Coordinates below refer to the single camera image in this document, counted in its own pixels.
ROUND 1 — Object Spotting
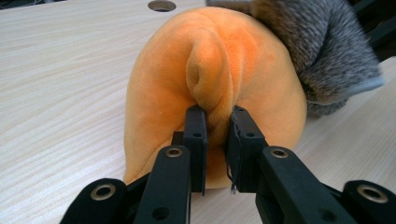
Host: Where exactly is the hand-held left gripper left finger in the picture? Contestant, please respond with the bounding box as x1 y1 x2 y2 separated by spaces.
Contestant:
134 105 209 224

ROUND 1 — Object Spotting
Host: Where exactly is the round grey table grommet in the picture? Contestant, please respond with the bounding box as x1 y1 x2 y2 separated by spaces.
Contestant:
148 0 177 13

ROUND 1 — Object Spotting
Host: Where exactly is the orange plush toy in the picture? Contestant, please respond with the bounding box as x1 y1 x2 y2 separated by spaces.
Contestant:
123 7 308 189

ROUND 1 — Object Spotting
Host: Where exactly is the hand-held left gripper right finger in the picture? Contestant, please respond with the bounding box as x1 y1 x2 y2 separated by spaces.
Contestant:
225 105 356 224

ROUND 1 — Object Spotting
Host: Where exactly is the grey fluffy cloth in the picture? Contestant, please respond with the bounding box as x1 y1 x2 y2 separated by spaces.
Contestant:
205 0 386 118

